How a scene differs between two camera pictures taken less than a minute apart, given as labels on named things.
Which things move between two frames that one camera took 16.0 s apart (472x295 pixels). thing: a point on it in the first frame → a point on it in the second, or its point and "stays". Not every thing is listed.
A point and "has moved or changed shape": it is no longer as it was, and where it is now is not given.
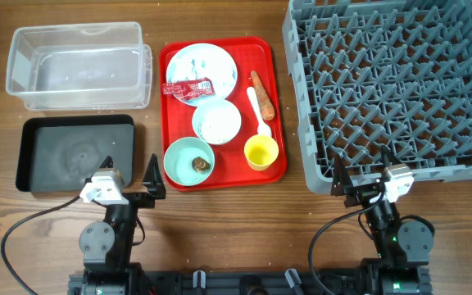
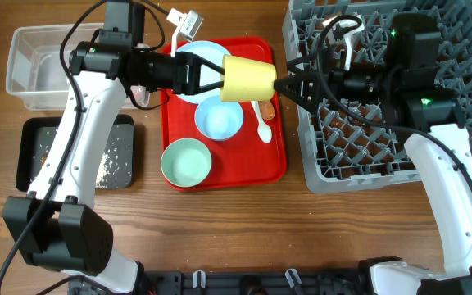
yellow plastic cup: (260, 152) → (246, 79)
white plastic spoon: (264, 129) stays
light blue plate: (203, 61) stays
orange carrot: (265, 100) stays
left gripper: (154, 185) → (191, 84)
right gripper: (342, 185) → (306, 79)
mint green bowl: (188, 161) stays
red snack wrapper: (189, 89) has moved or changed shape
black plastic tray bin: (58, 154) stays
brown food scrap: (200, 165) → (43, 158)
